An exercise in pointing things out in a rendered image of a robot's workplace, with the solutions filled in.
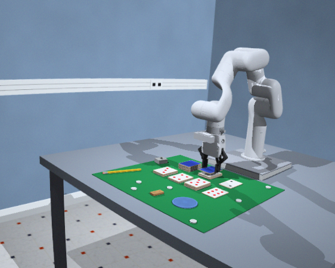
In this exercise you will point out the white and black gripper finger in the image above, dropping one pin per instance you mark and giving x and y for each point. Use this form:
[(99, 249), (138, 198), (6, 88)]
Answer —
[(220, 160), (204, 158)]

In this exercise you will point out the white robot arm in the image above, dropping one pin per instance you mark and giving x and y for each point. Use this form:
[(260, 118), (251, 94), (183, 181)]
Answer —
[(259, 107)]

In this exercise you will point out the small brown rectangular block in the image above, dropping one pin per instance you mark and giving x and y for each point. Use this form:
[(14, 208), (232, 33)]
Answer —
[(158, 192)]

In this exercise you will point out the white playing card with red dots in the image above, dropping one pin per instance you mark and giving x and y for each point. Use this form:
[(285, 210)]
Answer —
[(165, 170), (197, 182), (180, 177), (215, 192)]

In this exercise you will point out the green felt playing mat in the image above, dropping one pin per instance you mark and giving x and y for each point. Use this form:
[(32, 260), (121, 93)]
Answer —
[(210, 212)]

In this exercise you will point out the blue card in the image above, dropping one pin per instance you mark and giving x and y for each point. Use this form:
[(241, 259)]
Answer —
[(190, 163), (208, 170)]

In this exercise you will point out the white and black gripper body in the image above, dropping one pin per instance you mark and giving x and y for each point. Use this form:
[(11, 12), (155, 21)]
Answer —
[(214, 149)]

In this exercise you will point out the blue flat disc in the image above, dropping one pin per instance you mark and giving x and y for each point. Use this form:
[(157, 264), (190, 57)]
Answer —
[(184, 202)]

